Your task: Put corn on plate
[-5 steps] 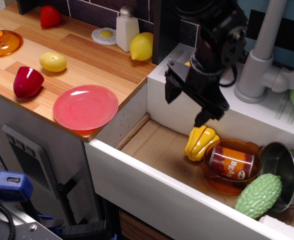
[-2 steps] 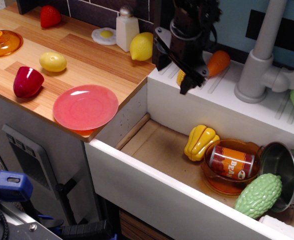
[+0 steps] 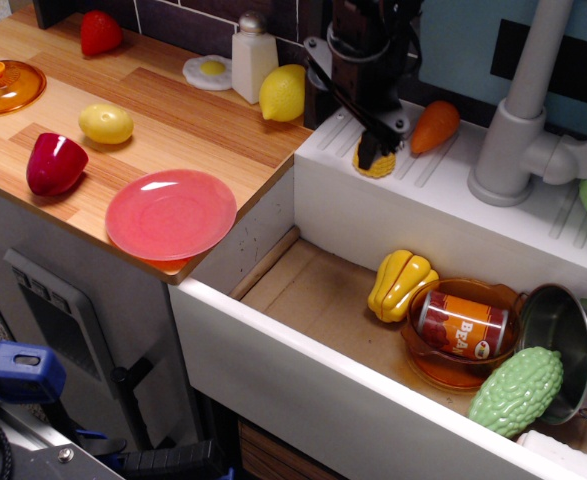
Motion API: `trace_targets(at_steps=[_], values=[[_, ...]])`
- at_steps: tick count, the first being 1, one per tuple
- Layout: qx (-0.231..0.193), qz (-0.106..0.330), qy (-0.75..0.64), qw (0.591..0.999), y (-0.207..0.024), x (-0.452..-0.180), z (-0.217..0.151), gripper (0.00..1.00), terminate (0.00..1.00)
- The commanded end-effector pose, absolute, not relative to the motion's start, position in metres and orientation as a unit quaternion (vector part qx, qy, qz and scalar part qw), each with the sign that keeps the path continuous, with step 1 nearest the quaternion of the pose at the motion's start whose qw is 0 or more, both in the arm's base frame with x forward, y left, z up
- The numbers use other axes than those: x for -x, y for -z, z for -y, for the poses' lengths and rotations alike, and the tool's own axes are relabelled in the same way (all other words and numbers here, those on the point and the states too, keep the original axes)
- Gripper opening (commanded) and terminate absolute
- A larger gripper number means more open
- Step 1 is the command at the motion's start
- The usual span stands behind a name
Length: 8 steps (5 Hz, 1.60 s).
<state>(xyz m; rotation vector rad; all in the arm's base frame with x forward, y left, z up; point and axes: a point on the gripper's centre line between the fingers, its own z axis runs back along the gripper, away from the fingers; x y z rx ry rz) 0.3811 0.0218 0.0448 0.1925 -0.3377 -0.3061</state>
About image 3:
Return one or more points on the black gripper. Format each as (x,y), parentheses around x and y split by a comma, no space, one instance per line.
(363,84)

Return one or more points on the yellow toy corn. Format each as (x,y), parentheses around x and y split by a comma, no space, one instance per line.
(382,165)

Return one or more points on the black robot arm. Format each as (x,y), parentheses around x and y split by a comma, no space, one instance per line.
(368,47)

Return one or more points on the pink plastic plate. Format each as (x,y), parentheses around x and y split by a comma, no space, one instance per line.
(171,215)

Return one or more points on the yellow toy lemon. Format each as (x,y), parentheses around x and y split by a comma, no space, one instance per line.
(282,93)

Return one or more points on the orange toy carrot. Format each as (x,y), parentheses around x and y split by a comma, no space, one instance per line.
(438,122)

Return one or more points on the white salt shaker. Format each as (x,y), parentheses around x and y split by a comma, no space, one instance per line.
(254,55)

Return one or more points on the white toy fried egg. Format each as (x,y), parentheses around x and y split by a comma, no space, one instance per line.
(210,73)

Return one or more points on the yellow toy bell pepper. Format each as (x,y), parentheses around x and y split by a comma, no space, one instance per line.
(398,277)

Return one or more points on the grey toy faucet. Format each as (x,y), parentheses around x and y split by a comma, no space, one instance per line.
(516,146)

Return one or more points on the red beans can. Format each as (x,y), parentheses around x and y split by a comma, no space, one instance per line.
(462,327)

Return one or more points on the yellow toy potato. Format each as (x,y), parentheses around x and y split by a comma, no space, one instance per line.
(106,124)

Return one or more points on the red toy strawberry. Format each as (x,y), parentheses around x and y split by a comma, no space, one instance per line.
(99,33)

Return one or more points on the orange transparent pot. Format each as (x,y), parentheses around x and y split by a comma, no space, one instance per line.
(453,372)

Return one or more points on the stainless steel pot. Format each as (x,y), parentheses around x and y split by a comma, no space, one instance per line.
(556,319)

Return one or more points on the red toy bell pepper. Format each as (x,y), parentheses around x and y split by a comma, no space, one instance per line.
(55,164)

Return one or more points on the green toy bitter melon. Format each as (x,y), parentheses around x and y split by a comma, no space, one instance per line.
(518,392)

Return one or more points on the orange transparent pot lid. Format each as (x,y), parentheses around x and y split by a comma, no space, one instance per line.
(20,85)

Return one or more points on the blue clamp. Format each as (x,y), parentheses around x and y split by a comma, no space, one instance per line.
(30,374)

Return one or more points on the white sponge block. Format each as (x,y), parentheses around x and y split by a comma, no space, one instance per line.
(560,453)

